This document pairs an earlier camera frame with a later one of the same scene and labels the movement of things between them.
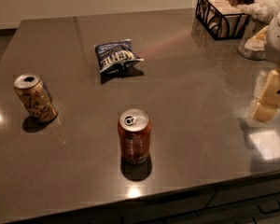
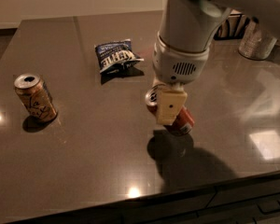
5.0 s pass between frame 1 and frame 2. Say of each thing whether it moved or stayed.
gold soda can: stayed
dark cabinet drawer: stayed
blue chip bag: stayed
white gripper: moved
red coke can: moved
